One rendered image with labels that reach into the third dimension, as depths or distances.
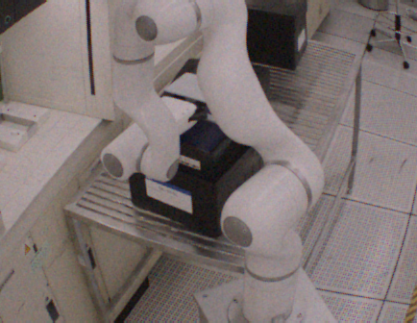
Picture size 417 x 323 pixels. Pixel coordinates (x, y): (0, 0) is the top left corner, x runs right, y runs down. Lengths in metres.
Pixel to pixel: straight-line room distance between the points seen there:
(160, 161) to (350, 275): 1.41
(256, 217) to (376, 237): 1.72
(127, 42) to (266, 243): 0.46
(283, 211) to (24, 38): 1.17
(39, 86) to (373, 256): 1.59
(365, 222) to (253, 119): 1.79
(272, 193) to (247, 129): 0.12
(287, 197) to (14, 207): 0.82
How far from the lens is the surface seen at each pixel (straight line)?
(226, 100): 1.10
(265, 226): 1.11
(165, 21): 1.03
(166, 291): 2.54
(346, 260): 2.65
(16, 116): 2.01
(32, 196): 1.69
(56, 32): 1.89
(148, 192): 1.70
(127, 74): 1.28
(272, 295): 1.32
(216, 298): 1.50
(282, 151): 1.18
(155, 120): 1.33
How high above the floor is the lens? 1.90
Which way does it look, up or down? 37 degrees down
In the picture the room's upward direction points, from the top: 3 degrees counter-clockwise
